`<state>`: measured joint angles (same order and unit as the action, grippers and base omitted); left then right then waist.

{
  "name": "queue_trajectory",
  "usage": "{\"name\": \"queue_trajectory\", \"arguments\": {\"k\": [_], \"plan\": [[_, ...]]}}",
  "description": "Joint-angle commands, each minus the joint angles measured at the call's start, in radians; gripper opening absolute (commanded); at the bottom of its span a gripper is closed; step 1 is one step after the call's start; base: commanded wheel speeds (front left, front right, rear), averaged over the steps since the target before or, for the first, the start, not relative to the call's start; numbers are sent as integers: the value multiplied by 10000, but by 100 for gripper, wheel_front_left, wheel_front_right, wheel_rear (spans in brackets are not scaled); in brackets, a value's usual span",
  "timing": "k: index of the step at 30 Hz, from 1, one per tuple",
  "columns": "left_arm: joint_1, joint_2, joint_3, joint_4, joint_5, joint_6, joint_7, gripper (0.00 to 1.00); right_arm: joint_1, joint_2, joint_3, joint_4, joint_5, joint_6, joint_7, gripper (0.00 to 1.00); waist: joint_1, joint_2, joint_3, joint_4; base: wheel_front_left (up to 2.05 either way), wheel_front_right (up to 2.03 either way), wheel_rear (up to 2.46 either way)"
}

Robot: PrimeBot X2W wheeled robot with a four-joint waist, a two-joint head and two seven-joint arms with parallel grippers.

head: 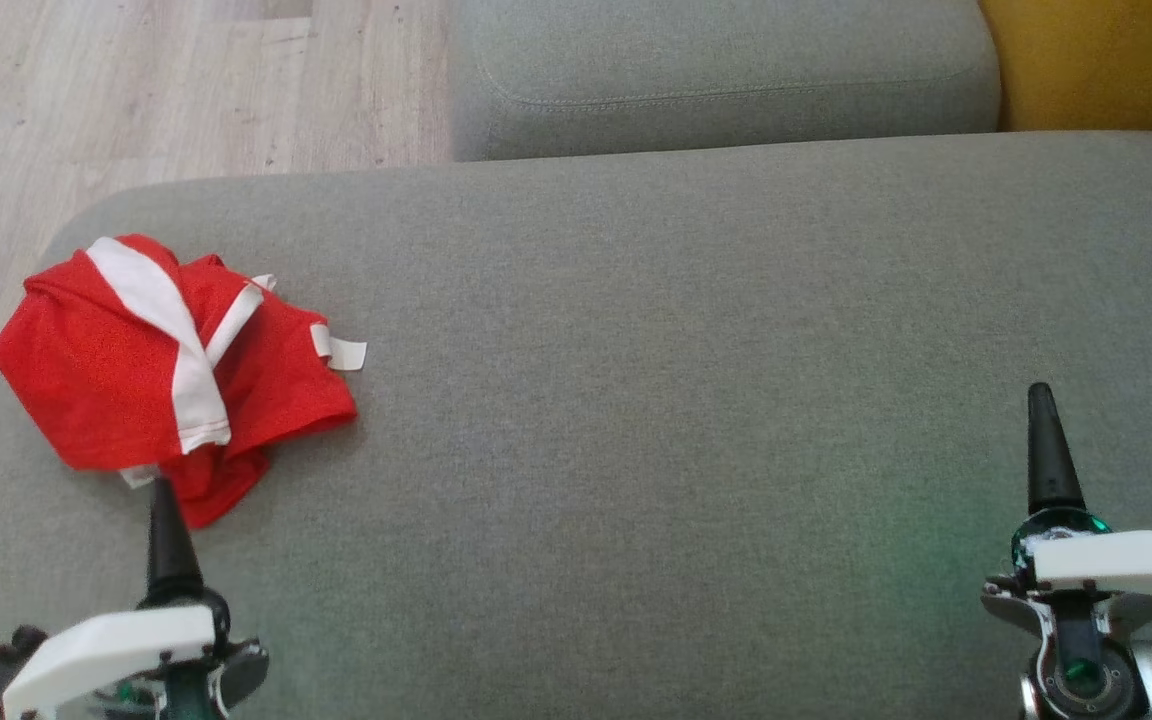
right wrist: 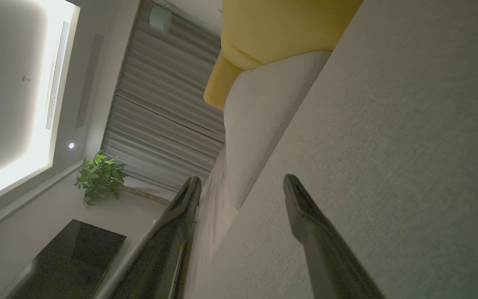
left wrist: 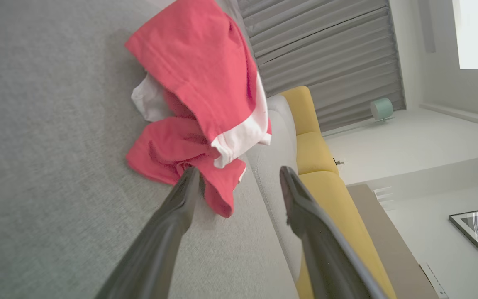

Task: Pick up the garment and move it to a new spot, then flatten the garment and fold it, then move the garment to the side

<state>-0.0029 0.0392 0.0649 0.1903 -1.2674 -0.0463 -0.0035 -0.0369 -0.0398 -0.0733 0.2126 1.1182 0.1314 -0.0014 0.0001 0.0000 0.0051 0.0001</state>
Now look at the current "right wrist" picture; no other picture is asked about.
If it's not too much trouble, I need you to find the black flat television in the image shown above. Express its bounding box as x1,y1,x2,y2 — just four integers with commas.
13,219,127,299

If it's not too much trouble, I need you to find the grey sofa cushion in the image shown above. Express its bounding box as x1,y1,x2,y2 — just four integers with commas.
222,51,332,210

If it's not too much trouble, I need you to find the yellow cushion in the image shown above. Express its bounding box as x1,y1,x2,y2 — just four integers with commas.
203,0,364,110

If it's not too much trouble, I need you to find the green potted plant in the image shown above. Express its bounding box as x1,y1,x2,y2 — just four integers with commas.
74,150,173,207

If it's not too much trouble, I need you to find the grey pleated curtain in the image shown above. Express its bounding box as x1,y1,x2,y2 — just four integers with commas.
100,0,226,194

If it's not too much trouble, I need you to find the white ceiling air vent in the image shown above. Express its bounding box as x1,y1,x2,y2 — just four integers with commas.
45,21,70,131

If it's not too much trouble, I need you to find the white cylindrical speaker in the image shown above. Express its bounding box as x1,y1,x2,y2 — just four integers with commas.
149,5,172,34

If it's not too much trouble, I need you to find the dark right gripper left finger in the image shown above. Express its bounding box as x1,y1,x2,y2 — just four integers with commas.
108,176,203,299

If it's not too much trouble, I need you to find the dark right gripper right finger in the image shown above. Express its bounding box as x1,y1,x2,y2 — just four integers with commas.
283,174,385,299

